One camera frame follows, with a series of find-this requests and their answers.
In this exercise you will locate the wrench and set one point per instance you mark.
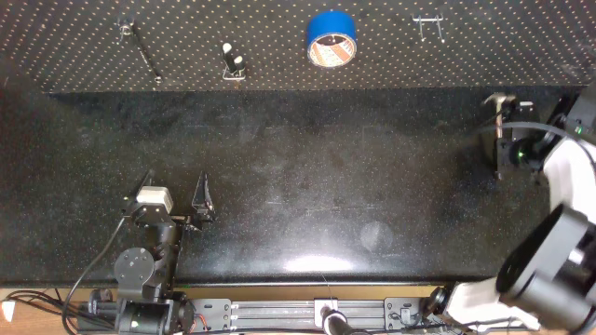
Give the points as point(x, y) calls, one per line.
point(144, 56)

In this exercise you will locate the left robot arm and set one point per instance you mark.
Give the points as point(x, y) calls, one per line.
point(139, 270)

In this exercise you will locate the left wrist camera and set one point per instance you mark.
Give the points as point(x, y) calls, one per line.
point(154, 199)

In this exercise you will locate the pliers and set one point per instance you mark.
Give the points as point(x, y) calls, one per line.
point(229, 58)

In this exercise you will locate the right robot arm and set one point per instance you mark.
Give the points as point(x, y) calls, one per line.
point(559, 270)

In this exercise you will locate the mounting rail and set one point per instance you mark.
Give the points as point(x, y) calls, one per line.
point(279, 312)

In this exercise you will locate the roll of blue tape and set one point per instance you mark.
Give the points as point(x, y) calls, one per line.
point(330, 25)

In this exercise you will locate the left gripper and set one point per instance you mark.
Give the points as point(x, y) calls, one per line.
point(149, 218)

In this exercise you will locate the hammer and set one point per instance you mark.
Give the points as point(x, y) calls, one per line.
point(499, 121)

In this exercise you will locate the metal hook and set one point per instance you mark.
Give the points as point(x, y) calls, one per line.
point(421, 25)
point(126, 22)
point(224, 76)

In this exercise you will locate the black pegboard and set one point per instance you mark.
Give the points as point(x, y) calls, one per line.
point(279, 46)

